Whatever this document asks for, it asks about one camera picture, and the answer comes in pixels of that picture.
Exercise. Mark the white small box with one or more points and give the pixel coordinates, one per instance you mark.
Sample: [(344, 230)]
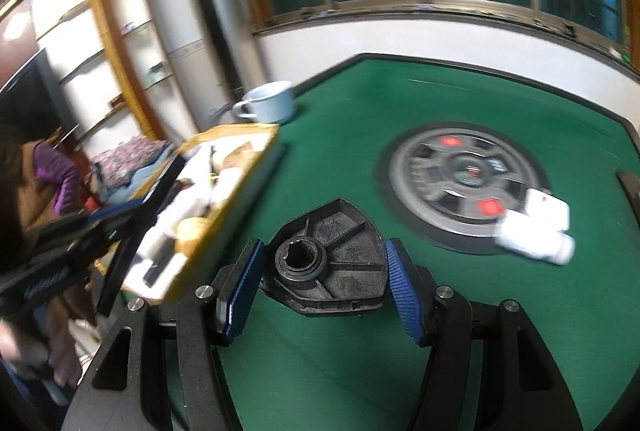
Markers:
[(547, 208)]

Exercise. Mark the black television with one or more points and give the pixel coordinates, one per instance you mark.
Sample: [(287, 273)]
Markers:
[(25, 91)]

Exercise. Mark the silver standing air conditioner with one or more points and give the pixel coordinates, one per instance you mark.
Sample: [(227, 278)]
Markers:
[(215, 26)]

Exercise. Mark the black pens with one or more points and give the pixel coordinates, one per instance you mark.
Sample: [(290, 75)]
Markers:
[(135, 236)]

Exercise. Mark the white enamel mug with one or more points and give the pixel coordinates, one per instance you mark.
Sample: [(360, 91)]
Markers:
[(272, 103)]

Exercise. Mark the yellow ball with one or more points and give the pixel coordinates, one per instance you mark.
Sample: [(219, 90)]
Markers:
[(194, 235)]

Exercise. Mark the small red object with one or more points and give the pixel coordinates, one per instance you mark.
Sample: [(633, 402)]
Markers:
[(91, 203)]

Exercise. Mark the round grey table centre console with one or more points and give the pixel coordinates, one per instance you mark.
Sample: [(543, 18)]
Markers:
[(425, 171)]

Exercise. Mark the yellow-rimmed tray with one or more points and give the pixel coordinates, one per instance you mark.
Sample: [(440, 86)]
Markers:
[(250, 171)]

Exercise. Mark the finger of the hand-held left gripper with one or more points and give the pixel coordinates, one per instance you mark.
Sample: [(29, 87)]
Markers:
[(115, 213), (85, 251)]

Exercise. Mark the thin black pen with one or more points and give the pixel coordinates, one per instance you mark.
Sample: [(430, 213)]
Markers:
[(212, 159)]

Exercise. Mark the white plastic bottle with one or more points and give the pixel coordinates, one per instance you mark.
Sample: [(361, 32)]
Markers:
[(535, 241)]

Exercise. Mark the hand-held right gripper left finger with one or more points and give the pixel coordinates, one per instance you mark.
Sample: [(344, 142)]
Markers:
[(245, 286)]

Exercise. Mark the black fan-shaped plastic part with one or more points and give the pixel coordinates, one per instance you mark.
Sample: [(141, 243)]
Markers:
[(335, 261)]

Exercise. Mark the floral cloth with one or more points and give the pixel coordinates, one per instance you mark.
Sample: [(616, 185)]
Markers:
[(127, 158)]

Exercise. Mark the wooden shelf unit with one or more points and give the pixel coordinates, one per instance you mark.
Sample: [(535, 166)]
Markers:
[(110, 51)]

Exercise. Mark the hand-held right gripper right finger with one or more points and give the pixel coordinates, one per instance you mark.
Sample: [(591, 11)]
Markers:
[(405, 296)]

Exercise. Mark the black rectangular table panel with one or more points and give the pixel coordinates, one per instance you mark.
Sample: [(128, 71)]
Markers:
[(631, 188)]

